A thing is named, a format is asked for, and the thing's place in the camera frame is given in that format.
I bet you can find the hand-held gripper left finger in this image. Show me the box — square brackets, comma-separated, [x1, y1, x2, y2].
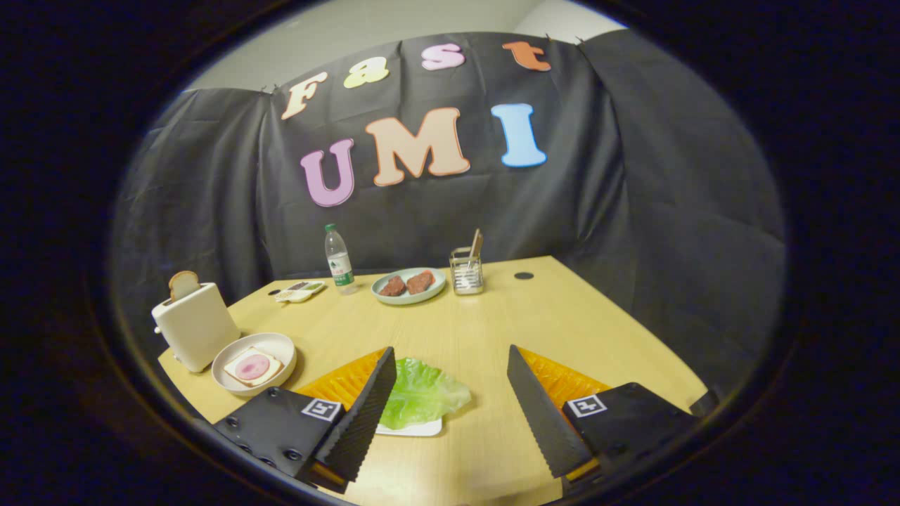
[213, 346, 398, 494]

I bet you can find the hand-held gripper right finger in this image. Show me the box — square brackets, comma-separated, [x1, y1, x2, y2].
[506, 344, 704, 494]

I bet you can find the green lettuce leaf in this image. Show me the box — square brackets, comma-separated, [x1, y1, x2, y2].
[380, 358, 473, 431]

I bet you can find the toasted bread slice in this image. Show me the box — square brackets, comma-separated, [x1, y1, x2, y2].
[169, 271, 201, 301]

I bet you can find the white square plate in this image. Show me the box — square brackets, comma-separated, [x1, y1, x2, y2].
[375, 418, 444, 437]

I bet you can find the pink ham slice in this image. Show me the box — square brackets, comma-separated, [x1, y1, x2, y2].
[235, 353, 271, 380]

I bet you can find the pale green round plate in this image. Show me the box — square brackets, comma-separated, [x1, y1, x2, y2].
[371, 267, 447, 306]

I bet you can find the white bread slice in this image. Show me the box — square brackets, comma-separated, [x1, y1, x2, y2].
[224, 346, 284, 387]

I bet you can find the white divided sauce dish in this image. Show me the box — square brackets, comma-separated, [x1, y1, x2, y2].
[274, 280, 326, 304]

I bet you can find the clear glass utensil holder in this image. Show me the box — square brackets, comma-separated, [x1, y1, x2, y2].
[449, 247, 484, 296]

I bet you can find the clear plastic water bottle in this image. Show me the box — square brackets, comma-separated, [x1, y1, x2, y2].
[324, 223, 358, 296]

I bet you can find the white toaster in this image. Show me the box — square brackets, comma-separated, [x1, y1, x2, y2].
[151, 283, 241, 373]

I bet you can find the black backdrop cloth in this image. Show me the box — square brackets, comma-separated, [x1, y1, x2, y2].
[112, 32, 787, 394]

